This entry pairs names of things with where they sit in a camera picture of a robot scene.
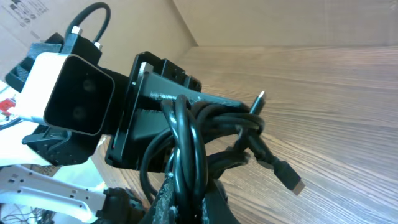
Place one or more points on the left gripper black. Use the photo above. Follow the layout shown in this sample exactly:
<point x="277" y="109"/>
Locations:
<point x="153" y="80"/>

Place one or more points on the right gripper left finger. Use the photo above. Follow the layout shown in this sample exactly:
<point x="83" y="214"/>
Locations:
<point x="164" y="209"/>

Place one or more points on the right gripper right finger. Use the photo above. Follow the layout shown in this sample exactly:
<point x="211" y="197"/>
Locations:
<point x="215" y="208"/>

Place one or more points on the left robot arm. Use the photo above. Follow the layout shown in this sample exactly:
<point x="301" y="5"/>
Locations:
<point x="179" y="149"/>

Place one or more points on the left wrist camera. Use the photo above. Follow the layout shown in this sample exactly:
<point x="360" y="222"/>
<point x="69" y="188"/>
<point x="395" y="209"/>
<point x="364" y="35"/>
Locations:
<point x="66" y="91"/>

